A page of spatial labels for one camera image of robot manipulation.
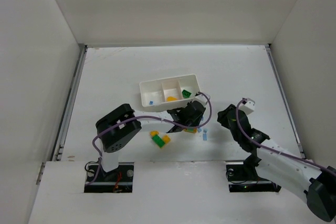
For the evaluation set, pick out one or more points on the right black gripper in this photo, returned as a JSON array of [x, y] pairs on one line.
[[226, 118]]

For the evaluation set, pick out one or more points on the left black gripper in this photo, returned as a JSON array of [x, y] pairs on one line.
[[181, 119]]

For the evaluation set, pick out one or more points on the yellow butterfly lego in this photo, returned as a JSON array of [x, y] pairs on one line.
[[171, 99]]

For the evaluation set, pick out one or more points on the green lego cube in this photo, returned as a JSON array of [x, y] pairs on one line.
[[186, 94]]

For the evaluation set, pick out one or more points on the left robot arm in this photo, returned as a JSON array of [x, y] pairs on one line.
[[116, 129]]

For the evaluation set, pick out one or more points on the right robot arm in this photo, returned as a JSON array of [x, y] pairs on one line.
[[312, 183]]

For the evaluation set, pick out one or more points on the yellow lego brick lower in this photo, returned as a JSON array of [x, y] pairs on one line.
[[166, 139]]

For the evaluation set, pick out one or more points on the yellow lego brick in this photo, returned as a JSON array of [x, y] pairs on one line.
[[166, 139], [154, 133]]

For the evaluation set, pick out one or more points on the yellow lego brick left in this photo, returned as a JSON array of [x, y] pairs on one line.
[[154, 133]]

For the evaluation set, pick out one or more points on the green lego brick centre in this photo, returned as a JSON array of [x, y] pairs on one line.
[[158, 141]]

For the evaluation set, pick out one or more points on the white three-compartment tray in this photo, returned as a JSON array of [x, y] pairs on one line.
[[159, 89]]

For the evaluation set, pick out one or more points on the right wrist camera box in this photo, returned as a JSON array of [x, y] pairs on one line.
[[247, 106]]

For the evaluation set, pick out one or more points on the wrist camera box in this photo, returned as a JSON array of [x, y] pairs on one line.
[[247, 106], [202, 98]]

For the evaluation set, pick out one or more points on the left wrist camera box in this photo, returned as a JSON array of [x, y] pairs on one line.
[[202, 98]]

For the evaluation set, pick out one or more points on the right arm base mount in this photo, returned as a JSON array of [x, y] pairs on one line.
[[242, 177]]

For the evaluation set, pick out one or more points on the right aluminium rail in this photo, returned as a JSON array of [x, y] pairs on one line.
[[289, 115]]

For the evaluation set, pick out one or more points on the aluminium rail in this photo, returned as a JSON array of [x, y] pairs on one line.
[[61, 135], [289, 115]]

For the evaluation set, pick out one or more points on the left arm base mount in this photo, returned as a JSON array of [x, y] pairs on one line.
[[117, 181]]

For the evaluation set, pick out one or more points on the left aluminium rail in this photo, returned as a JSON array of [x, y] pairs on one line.
[[61, 135]]

